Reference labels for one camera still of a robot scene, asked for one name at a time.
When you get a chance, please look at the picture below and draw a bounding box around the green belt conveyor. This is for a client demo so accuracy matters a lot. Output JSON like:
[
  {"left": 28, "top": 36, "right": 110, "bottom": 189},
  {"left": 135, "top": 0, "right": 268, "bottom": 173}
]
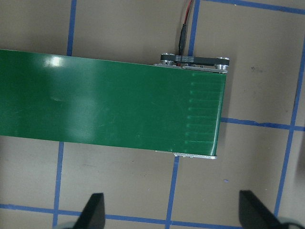
[{"left": 0, "top": 49, "right": 231, "bottom": 160}]

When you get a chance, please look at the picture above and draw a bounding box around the red black conveyor cable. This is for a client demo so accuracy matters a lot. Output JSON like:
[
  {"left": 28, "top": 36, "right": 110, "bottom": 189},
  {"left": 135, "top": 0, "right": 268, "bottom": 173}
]
[{"left": 178, "top": 0, "right": 194, "bottom": 57}]

